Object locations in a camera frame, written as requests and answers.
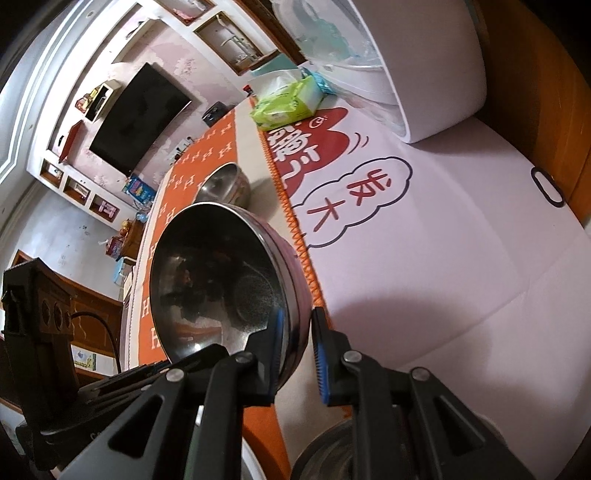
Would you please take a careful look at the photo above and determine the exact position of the green wet wipes pack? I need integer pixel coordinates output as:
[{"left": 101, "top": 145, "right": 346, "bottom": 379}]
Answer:
[{"left": 250, "top": 76, "right": 325, "bottom": 131}]

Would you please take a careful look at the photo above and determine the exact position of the black cable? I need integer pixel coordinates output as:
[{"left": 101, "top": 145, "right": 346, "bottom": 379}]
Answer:
[{"left": 68, "top": 310, "right": 123, "bottom": 375}]

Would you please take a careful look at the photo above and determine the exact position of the large steel bowl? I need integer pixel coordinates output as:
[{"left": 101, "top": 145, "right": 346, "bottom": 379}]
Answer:
[{"left": 289, "top": 412, "right": 505, "bottom": 480}]

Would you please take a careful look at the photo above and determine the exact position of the white cosmetic storage box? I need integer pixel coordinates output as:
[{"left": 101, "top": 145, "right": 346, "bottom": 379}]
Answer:
[{"left": 273, "top": 1, "right": 487, "bottom": 144}]

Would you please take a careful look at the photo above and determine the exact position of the black flat television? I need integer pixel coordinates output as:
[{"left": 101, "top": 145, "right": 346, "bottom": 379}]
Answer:
[{"left": 89, "top": 63, "right": 191, "bottom": 176}]

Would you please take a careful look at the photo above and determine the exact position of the blue tissue pack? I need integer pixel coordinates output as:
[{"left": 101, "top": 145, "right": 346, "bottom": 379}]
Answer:
[{"left": 301, "top": 68, "right": 337, "bottom": 95}]

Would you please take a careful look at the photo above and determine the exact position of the orange H-pattern table runner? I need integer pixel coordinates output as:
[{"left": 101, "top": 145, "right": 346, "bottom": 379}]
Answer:
[{"left": 135, "top": 108, "right": 327, "bottom": 480}]

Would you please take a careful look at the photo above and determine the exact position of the white round plate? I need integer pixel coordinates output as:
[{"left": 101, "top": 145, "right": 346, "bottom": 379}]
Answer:
[{"left": 240, "top": 439, "right": 266, "bottom": 480}]

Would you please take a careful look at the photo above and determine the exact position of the pink steel bowl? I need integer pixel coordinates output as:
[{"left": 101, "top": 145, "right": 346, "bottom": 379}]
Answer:
[{"left": 149, "top": 202, "right": 312, "bottom": 389}]

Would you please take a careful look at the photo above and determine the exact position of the blue picture book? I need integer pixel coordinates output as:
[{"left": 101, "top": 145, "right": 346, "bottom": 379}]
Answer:
[{"left": 123, "top": 174, "right": 156, "bottom": 207}]

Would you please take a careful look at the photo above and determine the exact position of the small steel bowl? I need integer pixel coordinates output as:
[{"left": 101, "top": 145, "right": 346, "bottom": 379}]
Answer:
[{"left": 193, "top": 162, "right": 252, "bottom": 209}]

